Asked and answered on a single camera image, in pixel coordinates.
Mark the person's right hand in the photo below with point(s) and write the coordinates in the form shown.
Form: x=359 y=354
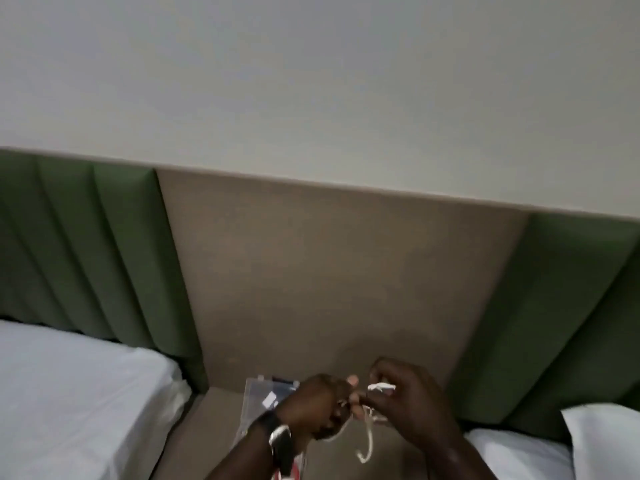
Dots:
x=417 y=404

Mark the person's left hand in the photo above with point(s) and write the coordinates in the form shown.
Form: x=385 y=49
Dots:
x=302 y=402

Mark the person's left fingers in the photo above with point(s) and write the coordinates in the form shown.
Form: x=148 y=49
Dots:
x=336 y=400

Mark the person's right fingers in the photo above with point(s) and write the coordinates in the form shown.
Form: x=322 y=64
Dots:
x=382 y=402

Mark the person's right forearm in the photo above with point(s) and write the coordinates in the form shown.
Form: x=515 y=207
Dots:
x=462 y=462

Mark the person's left forearm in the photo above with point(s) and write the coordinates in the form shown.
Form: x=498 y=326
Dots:
x=245 y=457

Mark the black wristwatch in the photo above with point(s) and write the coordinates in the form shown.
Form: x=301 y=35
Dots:
x=280 y=439

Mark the clear plastic package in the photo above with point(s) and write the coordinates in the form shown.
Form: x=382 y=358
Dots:
x=260 y=397

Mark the red and white packet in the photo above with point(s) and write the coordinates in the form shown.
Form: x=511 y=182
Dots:
x=294 y=470

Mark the brown nightstand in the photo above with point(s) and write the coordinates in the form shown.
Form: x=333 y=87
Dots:
x=210 y=434

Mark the bed with white sheet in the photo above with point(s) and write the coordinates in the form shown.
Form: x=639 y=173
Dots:
x=75 y=399
x=520 y=457

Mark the green padded headboard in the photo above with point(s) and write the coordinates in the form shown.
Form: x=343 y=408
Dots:
x=560 y=314
x=100 y=254

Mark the white pillow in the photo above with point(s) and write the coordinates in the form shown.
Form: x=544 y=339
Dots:
x=610 y=439

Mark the brown upholstered wall panel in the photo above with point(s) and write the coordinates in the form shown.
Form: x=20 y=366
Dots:
x=325 y=274

